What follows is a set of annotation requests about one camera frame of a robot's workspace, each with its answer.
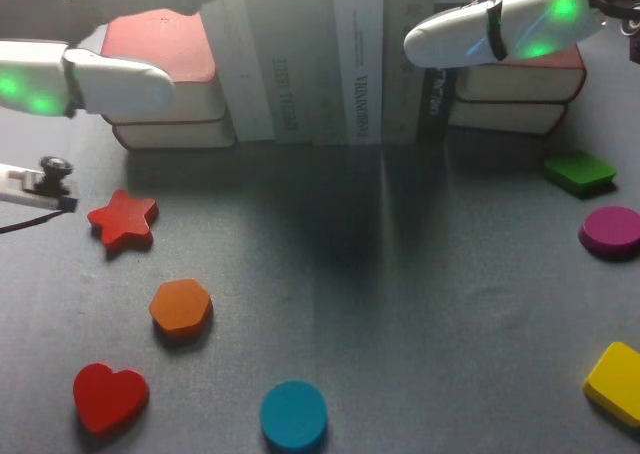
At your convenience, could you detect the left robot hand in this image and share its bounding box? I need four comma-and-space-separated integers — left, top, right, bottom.
0, 0, 224, 121

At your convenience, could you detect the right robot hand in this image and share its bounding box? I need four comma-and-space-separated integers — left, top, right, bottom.
402, 0, 602, 70

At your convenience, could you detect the red star wooden block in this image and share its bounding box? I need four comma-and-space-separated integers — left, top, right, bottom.
87, 188, 160, 254

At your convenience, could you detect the green square wooden block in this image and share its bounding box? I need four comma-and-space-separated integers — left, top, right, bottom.
543, 149, 618, 199

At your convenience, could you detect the orange hexagon wooden block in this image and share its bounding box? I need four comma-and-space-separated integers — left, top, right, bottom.
148, 277, 214, 341

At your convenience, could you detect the magenta round wooden block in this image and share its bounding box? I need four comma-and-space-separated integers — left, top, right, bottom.
578, 205, 640, 261

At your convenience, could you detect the grey tablecloth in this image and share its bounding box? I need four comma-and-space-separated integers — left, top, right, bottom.
0, 38, 640, 454

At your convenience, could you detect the red heart wooden block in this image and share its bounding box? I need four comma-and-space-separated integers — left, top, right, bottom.
72, 362, 151, 438

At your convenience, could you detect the blue round wooden block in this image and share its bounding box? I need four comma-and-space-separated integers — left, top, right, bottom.
259, 379, 329, 454

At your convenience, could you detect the yellow square wooden block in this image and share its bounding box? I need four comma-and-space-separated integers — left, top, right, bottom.
583, 341, 640, 429

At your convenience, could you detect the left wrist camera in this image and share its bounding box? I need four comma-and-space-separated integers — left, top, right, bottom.
0, 155, 80, 211

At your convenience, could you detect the black camera cable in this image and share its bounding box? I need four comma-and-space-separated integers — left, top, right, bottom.
0, 207, 70, 236

